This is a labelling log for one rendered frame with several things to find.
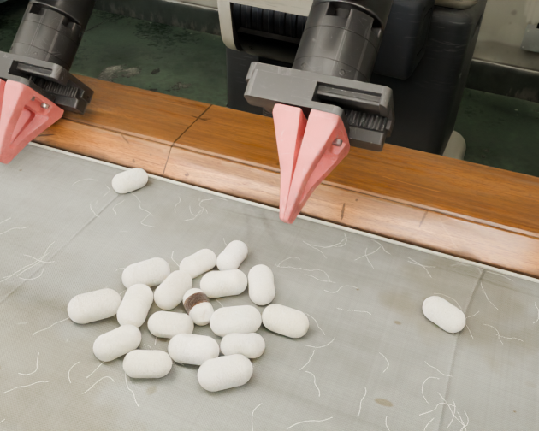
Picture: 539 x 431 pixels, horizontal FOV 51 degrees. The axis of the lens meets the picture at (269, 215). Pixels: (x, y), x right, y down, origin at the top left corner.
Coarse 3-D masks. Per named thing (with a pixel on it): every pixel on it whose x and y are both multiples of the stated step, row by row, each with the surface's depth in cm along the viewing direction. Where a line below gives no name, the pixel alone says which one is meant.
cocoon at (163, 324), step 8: (160, 312) 41; (168, 312) 41; (152, 320) 40; (160, 320) 40; (168, 320) 40; (176, 320) 40; (184, 320) 40; (152, 328) 40; (160, 328) 40; (168, 328) 40; (176, 328) 40; (184, 328) 40; (192, 328) 41; (160, 336) 40; (168, 336) 40
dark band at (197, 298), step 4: (196, 292) 42; (200, 292) 42; (192, 296) 42; (196, 296) 42; (200, 296) 42; (204, 296) 42; (188, 300) 42; (192, 300) 42; (196, 300) 41; (200, 300) 41; (204, 300) 42; (208, 300) 42; (184, 304) 42; (188, 304) 42; (192, 304) 41; (196, 304) 41; (188, 308) 42; (188, 312) 41
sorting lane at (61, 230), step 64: (0, 192) 54; (64, 192) 54; (128, 192) 54; (192, 192) 54; (0, 256) 47; (64, 256) 47; (128, 256) 48; (256, 256) 48; (320, 256) 48; (384, 256) 48; (448, 256) 48; (0, 320) 42; (64, 320) 42; (320, 320) 43; (384, 320) 43; (512, 320) 43; (0, 384) 38; (64, 384) 38; (128, 384) 38; (192, 384) 38; (256, 384) 38; (320, 384) 38; (384, 384) 38; (448, 384) 38; (512, 384) 39
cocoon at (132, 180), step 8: (136, 168) 54; (120, 176) 53; (128, 176) 53; (136, 176) 53; (144, 176) 54; (112, 184) 53; (120, 184) 53; (128, 184) 53; (136, 184) 53; (144, 184) 54; (120, 192) 53
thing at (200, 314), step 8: (192, 288) 43; (184, 296) 42; (200, 304) 41; (208, 304) 41; (192, 312) 41; (200, 312) 41; (208, 312) 41; (192, 320) 41; (200, 320) 41; (208, 320) 41
